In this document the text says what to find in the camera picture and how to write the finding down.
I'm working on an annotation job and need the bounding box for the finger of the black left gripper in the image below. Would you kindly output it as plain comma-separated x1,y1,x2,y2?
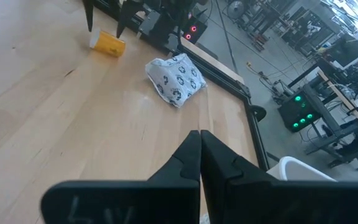
81,0,95,33
116,0,144,39

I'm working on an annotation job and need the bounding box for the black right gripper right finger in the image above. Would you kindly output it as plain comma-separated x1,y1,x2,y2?
200,129,358,224

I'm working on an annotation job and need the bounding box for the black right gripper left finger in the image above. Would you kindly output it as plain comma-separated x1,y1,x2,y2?
40,129,202,224

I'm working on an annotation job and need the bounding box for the orange pill bottle white cap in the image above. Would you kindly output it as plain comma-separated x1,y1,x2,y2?
88,28,127,58

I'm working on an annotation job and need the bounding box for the white pouch with dark print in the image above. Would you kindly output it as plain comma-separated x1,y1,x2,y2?
144,52,208,108

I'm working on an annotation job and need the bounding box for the white perforated plastic bin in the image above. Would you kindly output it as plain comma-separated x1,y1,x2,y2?
265,156,337,182

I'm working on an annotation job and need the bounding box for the black round clamp knob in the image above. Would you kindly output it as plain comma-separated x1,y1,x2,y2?
249,105,267,123

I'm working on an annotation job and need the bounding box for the black box with green lights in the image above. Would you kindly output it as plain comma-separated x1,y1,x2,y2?
277,91,323,133

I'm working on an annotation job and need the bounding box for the grey floor fan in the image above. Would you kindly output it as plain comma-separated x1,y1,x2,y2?
227,0,246,20

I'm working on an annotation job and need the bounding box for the wooden-top workbench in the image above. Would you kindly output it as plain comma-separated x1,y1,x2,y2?
287,62,358,172

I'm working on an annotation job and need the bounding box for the black monitor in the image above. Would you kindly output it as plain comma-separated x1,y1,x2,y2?
323,32,358,71

